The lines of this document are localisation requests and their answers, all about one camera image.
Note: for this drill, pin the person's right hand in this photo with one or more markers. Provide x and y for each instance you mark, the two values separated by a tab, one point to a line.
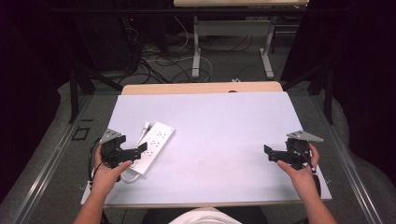
300	179

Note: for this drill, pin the wooden table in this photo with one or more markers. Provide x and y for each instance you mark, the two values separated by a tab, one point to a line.
186	88

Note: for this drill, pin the dark computer equipment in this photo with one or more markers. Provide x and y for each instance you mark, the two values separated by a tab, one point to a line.
106	43

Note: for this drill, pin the white power strip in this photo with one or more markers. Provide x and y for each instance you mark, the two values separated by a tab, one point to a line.
154	146

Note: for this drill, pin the person's white shirt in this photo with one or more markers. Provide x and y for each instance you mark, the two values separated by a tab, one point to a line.
205	217

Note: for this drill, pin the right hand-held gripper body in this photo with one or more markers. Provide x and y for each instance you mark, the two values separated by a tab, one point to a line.
298	152

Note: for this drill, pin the person's dark pants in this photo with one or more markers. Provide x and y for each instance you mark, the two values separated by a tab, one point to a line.
252	216

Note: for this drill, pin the black metal stand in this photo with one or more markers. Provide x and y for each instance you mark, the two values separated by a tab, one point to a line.
74	93
328	93

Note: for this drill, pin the aluminium floor rail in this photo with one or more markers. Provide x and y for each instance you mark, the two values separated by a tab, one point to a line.
351	169
46	169

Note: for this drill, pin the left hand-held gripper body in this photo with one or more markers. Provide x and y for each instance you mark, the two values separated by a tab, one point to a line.
111	149

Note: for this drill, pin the white table mat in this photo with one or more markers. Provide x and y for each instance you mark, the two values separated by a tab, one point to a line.
218	140

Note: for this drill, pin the dark curtain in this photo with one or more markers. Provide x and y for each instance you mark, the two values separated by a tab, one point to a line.
367	71
28	77

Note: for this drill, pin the white desk with metal legs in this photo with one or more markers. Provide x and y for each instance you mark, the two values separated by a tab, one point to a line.
233	28

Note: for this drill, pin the person's left hand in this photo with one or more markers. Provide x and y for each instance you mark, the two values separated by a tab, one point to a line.
106	177

